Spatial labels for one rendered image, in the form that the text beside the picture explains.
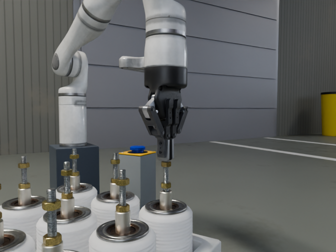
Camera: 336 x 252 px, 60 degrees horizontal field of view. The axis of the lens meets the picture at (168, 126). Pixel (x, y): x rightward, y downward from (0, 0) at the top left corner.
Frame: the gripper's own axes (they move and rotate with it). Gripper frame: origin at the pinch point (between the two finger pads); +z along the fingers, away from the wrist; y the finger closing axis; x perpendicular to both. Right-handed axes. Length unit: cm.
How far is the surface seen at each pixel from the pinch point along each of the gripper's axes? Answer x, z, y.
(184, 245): -4.7, 15.8, -1.3
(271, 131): 78, 27, 427
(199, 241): -4.4, 17.7, 5.0
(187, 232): -4.9, 13.7, -0.6
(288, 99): 61, -23, 471
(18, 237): 9.6, 10.2, -21.6
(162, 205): -0.2, 9.8, -1.2
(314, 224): -17, 36, 75
